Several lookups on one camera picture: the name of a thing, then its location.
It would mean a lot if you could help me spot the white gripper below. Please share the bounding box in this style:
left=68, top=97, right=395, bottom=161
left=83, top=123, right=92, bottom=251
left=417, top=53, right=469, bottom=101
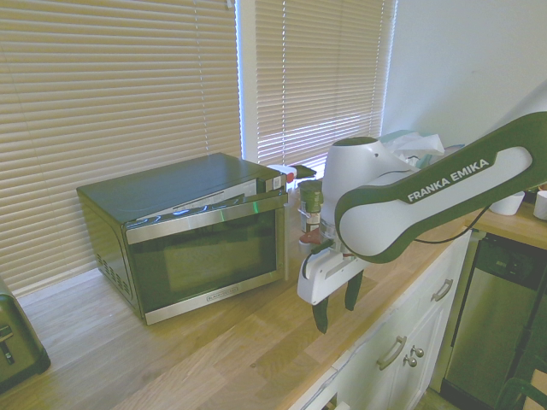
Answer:
left=297, top=243, right=365, bottom=336

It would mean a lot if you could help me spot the black stainless microwave body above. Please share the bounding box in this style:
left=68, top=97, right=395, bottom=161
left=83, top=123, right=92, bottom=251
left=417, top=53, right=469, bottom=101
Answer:
left=76, top=152, right=288, bottom=319

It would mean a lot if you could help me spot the small red and silver object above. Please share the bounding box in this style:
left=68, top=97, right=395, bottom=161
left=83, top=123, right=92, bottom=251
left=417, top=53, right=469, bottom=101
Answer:
left=298, top=230, right=322, bottom=249

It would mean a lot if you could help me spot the white kitchen cabinet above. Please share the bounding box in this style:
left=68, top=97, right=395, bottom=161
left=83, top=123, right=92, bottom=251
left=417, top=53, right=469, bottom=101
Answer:
left=294, top=230, right=476, bottom=410

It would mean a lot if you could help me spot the spice jar with dark lid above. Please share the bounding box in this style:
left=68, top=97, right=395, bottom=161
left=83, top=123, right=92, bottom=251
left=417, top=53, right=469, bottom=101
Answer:
left=298, top=179, right=325, bottom=234

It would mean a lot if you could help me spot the stainless steel dishwasher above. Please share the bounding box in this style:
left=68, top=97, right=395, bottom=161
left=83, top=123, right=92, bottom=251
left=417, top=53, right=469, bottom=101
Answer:
left=443, top=232, right=547, bottom=396

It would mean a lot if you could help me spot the crumpled white paper pile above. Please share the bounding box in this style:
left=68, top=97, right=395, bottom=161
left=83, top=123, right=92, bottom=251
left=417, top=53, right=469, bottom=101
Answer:
left=378, top=130, right=448, bottom=172

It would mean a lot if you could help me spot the white ceramic cup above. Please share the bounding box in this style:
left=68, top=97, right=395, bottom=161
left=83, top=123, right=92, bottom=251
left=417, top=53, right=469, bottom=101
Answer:
left=532, top=190, right=547, bottom=222
left=488, top=190, right=526, bottom=216

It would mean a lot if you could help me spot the narrow cream window blind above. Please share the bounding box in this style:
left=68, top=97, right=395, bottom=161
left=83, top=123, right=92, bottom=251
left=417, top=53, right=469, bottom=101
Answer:
left=254, top=0, right=398, bottom=168

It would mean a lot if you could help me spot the wide cream window blind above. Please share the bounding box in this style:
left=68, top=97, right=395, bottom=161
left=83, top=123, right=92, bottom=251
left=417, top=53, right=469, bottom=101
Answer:
left=0, top=0, right=241, bottom=296

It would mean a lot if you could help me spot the dark green toaster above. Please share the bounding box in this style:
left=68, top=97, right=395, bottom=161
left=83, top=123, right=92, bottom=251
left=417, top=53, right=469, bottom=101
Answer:
left=0, top=276, right=52, bottom=388

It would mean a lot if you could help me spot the silver drawer handle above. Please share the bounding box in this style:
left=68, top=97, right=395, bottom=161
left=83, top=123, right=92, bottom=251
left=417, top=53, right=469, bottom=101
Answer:
left=430, top=278, right=455, bottom=303
left=376, top=335, right=409, bottom=372

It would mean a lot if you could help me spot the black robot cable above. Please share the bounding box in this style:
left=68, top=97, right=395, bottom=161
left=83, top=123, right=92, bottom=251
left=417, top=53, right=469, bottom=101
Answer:
left=411, top=199, right=493, bottom=246

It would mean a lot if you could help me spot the microwave door with steel frame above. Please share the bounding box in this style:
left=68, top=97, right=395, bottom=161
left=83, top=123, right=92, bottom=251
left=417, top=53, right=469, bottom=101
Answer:
left=122, top=190, right=288, bottom=326

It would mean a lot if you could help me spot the green metal chair frame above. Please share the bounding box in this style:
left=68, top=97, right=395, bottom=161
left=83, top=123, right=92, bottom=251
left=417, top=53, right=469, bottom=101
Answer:
left=492, top=374, right=547, bottom=410

